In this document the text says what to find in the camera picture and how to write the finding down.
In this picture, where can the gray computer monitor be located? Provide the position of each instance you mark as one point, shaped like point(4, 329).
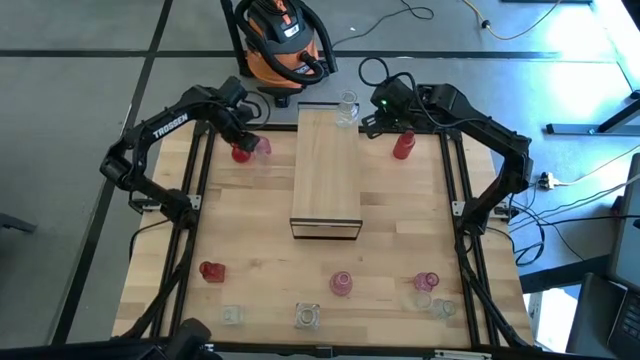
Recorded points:
point(630, 240)

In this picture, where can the pink tall conical vase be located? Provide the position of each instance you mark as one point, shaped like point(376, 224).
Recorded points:
point(341, 283)

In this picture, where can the red round glass vase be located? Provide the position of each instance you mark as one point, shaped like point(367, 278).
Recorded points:
point(241, 155)

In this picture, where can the clear small square vase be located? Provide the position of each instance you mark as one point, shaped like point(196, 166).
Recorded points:
point(232, 315)

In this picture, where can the white power adapter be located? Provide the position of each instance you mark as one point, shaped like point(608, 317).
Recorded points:
point(547, 180)

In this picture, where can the gray desk leg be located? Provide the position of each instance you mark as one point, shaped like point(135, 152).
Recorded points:
point(565, 129)

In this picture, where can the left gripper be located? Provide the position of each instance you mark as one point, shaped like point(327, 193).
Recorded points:
point(237, 122)

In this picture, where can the silver metal mounting bracket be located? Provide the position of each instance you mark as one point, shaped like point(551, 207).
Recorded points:
point(457, 207)
point(194, 201)

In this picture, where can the black metal table frame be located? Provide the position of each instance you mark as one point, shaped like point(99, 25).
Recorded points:
point(280, 128)

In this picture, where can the silver rail plate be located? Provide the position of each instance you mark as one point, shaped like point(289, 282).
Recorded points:
point(462, 354)

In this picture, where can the clear wide-rim glass vase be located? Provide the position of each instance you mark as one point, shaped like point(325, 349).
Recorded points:
point(421, 301)

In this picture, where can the dark gray chair leg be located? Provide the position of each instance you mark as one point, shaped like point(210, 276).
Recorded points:
point(15, 223)

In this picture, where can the dark keyboard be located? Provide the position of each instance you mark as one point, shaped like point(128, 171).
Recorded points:
point(627, 325)

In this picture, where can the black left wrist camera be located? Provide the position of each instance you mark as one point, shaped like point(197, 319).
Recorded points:
point(233, 91)

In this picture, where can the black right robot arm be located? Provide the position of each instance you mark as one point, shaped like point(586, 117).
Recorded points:
point(485, 127)

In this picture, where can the orange black shop vacuum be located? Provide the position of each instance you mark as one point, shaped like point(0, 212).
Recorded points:
point(280, 65)

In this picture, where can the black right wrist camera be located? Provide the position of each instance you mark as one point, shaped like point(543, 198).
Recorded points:
point(385, 100)

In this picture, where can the dark gray box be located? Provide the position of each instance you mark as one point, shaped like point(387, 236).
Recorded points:
point(590, 315)

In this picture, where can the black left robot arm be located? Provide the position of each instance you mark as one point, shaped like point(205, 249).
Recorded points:
point(170, 126)

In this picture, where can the pink ribbed wide-mouth vase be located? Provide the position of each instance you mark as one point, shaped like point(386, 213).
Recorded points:
point(263, 146)

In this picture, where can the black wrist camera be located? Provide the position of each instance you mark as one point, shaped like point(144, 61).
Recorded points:
point(233, 91)
point(385, 100)

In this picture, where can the red bottle-shaped glass vase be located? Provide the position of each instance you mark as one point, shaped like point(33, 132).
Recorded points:
point(404, 145)

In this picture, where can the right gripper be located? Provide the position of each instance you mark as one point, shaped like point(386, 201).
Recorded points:
point(407, 112)

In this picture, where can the wooden shelf with black frame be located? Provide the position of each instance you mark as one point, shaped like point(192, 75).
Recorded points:
point(325, 175)

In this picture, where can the clear cut-crystal vase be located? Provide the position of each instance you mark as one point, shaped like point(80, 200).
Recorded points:
point(307, 316)

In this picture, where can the clear ribbed narrow-neck vase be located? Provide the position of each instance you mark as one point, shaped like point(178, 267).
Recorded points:
point(444, 308)

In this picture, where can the red ribbed square vase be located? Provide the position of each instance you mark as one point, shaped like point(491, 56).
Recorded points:
point(212, 271)

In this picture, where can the clear conical flask vase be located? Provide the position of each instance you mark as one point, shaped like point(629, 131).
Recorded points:
point(346, 117)

